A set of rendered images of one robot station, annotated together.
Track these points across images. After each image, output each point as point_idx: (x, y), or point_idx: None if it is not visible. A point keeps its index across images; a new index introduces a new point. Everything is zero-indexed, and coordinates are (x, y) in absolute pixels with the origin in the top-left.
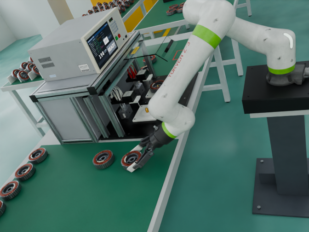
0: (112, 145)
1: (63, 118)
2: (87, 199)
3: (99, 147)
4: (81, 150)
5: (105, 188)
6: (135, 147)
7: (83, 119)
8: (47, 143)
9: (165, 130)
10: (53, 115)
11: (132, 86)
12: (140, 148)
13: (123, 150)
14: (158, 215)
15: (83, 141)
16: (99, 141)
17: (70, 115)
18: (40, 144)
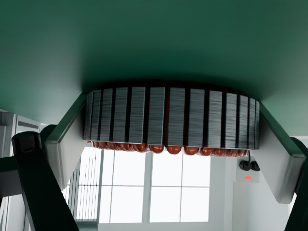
0: (16, 107)
1: (17, 206)
2: (288, 126)
3: (42, 114)
4: (60, 119)
5: (282, 120)
6: (74, 167)
7: (4, 222)
8: (41, 123)
9: None
10: (21, 214)
11: None
12: (65, 149)
13: (48, 102)
14: None
15: (25, 124)
16: (6, 112)
17: (8, 226)
18: (45, 124)
